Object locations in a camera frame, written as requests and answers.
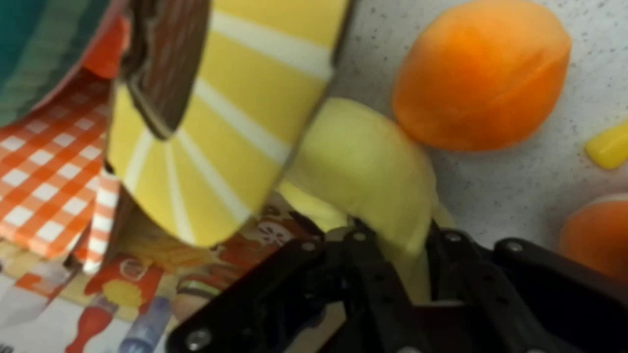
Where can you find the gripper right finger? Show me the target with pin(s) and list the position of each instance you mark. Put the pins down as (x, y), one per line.
(539, 279)

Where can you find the printed cardboard box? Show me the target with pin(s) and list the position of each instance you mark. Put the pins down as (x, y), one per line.
(235, 122)

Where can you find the yellow banana plush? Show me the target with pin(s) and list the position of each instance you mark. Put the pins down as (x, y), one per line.
(363, 162)

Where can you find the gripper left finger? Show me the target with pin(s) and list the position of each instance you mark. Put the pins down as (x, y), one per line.
(294, 284)

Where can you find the round orange plush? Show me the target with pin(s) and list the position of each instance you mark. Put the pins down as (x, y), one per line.
(601, 235)

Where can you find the watermelon plush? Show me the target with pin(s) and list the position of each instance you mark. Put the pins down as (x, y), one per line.
(34, 44)

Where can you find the small yellow plush piece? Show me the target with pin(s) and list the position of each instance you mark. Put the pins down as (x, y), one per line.
(611, 146)

